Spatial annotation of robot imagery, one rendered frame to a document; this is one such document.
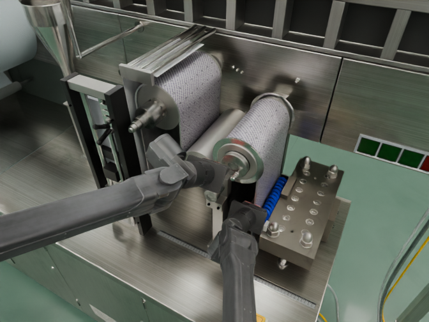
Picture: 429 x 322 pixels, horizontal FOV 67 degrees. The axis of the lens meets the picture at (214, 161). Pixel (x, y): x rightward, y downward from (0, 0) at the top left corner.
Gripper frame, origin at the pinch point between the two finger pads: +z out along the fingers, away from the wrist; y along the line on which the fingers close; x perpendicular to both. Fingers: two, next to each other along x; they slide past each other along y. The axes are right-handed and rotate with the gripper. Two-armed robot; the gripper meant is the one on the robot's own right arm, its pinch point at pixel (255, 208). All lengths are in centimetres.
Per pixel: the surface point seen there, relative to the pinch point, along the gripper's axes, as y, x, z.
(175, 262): -18.2, -23.9, -7.6
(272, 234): 7.2, -4.4, -2.5
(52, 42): -75, 32, -14
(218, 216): -9.3, -5.1, -4.6
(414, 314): 72, -52, 85
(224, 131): -16.0, 19.2, 0.5
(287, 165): -23, -20, 179
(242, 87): -19.5, 33.1, 16.3
